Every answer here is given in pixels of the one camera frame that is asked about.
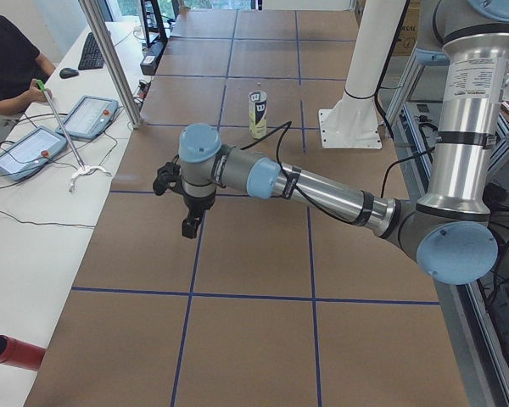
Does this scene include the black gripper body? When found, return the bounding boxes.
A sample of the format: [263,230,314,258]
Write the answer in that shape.
[183,185,215,220]

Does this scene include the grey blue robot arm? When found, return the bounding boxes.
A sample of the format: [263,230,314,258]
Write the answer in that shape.
[176,1,509,285]

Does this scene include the clear tennis ball can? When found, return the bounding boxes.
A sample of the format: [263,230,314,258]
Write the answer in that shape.
[249,90,267,139]

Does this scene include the grabber reacher stick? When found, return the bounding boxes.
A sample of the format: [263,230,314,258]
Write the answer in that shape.
[36,80,112,193]

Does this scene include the far teach pendant tablet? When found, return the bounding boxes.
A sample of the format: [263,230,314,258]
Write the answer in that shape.
[62,95,119,141]

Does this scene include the teach pendant tablet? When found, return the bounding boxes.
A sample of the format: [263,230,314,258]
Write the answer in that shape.
[62,95,119,141]
[0,126,67,181]

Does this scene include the near teach pendant tablet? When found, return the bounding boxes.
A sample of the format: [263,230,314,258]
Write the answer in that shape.
[0,126,67,181]

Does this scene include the black keyboard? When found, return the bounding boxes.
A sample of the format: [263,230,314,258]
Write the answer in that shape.
[78,32,104,70]

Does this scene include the black computer mouse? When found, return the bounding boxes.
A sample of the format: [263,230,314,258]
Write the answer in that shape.
[59,68,80,79]

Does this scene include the red cylinder tube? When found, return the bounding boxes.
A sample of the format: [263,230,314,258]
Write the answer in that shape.
[0,335,46,371]

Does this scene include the person in black shirt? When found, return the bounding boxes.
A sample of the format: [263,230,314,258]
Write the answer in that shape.
[0,15,55,116]

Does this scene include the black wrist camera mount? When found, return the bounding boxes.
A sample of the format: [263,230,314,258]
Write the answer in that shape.
[153,162,183,196]

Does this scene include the aluminium frame post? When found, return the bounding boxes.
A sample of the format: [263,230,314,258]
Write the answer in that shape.
[78,0,143,129]

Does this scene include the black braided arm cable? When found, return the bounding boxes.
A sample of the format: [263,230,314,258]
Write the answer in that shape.
[240,120,438,225]

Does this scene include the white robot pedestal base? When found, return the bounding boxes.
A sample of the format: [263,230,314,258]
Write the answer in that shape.
[319,0,408,149]

